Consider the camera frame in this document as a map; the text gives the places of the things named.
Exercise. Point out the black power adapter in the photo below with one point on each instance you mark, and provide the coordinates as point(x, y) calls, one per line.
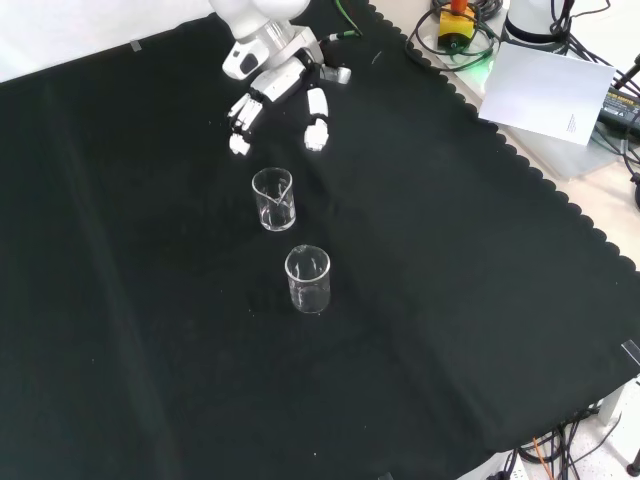
point(620, 107)

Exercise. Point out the yellow stop button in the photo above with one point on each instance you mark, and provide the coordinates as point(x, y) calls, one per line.
point(456, 27)

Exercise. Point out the white power strip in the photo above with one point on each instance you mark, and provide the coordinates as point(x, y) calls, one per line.
point(510, 467)

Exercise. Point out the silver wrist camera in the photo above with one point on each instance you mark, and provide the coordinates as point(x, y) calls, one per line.
point(336, 75)

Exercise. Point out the aluminium table leg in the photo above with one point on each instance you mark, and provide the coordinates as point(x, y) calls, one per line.
point(611, 405)

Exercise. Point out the pale paper board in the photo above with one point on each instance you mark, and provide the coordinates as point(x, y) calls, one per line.
point(545, 92)

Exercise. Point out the clear glass beaker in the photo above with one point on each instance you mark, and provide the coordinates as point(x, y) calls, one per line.
point(310, 300)
point(274, 222)

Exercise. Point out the black table cloth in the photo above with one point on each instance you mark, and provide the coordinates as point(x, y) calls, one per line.
point(150, 280)

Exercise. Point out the gray tape strip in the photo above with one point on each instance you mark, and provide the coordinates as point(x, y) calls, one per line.
point(386, 475)
point(631, 351)
point(135, 46)

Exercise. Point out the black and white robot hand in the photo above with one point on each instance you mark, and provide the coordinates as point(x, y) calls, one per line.
point(282, 80)

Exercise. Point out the translucent gray plate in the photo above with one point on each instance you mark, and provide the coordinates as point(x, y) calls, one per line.
point(565, 161)

